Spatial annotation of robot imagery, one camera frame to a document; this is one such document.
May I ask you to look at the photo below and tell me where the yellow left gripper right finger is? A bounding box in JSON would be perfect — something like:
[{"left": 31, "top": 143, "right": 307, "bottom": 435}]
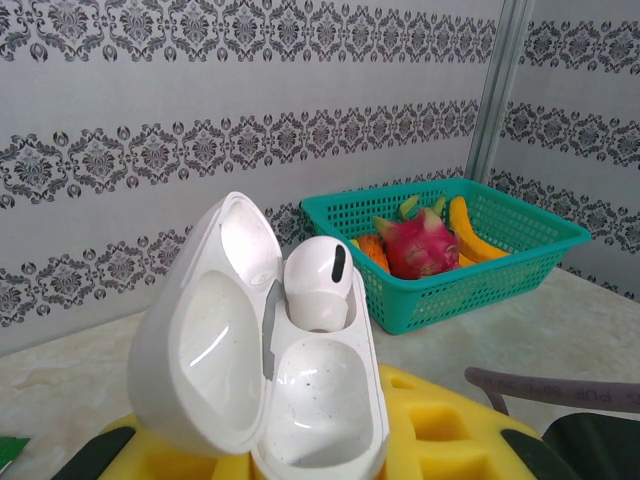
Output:
[{"left": 375, "top": 362, "right": 577, "bottom": 480}]

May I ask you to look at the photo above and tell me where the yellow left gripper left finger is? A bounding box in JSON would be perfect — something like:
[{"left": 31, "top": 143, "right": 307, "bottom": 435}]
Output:
[{"left": 58, "top": 412, "right": 257, "bottom": 480}]

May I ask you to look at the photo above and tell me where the white earbud charging case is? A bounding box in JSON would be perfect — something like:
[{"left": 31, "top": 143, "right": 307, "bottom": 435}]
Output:
[{"left": 125, "top": 191, "right": 391, "bottom": 480}]

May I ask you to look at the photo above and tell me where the white wireless earbud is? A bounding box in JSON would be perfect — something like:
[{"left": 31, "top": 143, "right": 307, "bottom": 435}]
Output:
[{"left": 282, "top": 235, "right": 352, "bottom": 333}]

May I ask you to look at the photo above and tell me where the teal plastic basket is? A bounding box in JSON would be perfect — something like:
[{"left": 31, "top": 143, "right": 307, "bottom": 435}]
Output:
[{"left": 299, "top": 177, "right": 593, "bottom": 337}]

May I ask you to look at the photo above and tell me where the green Fox's candy bag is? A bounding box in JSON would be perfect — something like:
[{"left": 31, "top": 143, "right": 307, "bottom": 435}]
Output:
[{"left": 0, "top": 435, "right": 32, "bottom": 462}]

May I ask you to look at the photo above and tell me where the pink dragon fruit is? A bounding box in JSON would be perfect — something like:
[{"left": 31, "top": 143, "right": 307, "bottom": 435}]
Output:
[{"left": 372, "top": 194, "right": 462, "bottom": 281}]

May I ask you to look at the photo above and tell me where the orange fruit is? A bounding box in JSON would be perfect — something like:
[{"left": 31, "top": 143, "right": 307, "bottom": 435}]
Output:
[{"left": 349, "top": 234, "right": 393, "bottom": 274}]

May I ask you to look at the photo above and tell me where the large yellow banana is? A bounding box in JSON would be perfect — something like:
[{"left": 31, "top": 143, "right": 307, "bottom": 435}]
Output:
[{"left": 446, "top": 195, "right": 512, "bottom": 262}]

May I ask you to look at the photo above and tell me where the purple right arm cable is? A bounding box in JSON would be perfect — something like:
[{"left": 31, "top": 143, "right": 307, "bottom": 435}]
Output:
[{"left": 464, "top": 366, "right": 640, "bottom": 417}]

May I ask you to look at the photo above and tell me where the aluminium frame post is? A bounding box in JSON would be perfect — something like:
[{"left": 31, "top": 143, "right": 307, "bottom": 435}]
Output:
[{"left": 464, "top": 0, "right": 532, "bottom": 184}]

